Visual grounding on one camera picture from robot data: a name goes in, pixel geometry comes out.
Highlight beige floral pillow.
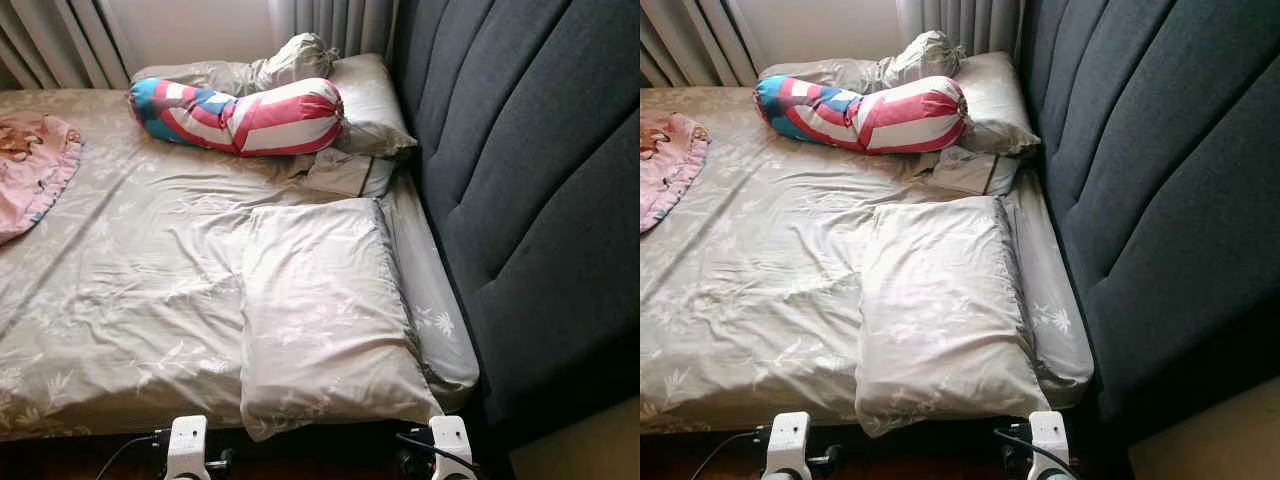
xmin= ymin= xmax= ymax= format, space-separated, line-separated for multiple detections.
xmin=325 ymin=53 xmax=419 ymax=161
xmin=950 ymin=50 xmax=1043 ymax=158
xmin=855 ymin=195 xmax=1051 ymax=438
xmin=240 ymin=197 xmax=444 ymax=442

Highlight beige floral sheeted mattress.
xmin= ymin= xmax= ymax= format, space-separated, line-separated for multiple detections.
xmin=640 ymin=85 xmax=1096 ymax=436
xmin=0 ymin=88 xmax=481 ymax=441

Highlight dark grey upholstered headboard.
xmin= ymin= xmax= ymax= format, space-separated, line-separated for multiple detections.
xmin=390 ymin=0 xmax=641 ymax=451
xmin=1015 ymin=0 xmax=1280 ymax=441

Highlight folded beige cloth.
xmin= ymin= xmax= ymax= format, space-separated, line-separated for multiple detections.
xmin=300 ymin=148 xmax=399 ymax=199
xmin=915 ymin=145 xmax=1023 ymax=197

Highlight pink cartoon print blanket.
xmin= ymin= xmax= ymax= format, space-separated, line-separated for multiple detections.
xmin=0 ymin=112 xmax=85 ymax=246
xmin=640 ymin=110 xmax=711 ymax=234

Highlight red white blue striped bolster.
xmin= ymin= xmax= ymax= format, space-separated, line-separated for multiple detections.
xmin=754 ymin=75 xmax=969 ymax=156
xmin=128 ymin=77 xmax=346 ymax=158

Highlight beige knotted bolster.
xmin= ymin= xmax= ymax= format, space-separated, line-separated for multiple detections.
xmin=133 ymin=33 xmax=339 ymax=98
xmin=758 ymin=30 xmax=966 ymax=96

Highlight grey pleated curtain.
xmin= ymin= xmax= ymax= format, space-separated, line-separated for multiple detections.
xmin=270 ymin=0 xmax=401 ymax=61
xmin=640 ymin=0 xmax=761 ymax=89
xmin=0 ymin=0 xmax=131 ymax=91
xmin=895 ymin=0 xmax=1026 ymax=56

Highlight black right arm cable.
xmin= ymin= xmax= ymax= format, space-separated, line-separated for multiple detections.
xmin=395 ymin=431 xmax=481 ymax=476
xmin=993 ymin=427 xmax=1076 ymax=471

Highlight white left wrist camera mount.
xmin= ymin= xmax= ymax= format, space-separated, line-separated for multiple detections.
xmin=765 ymin=411 xmax=811 ymax=480
xmin=165 ymin=415 xmax=209 ymax=480

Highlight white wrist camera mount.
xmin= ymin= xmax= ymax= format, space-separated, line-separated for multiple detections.
xmin=165 ymin=415 xmax=209 ymax=480
xmin=1028 ymin=411 xmax=1073 ymax=480
xmin=430 ymin=416 xmax=476 ymax=480
xmin=765 ymin=411 xmax=811 ymax=480

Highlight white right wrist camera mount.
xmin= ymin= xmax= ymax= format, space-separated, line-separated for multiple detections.
xmin=430 ymin=416 xmax=476 ymax=480
xmin=1028 ymin=411 xmax=1073 ymax=480

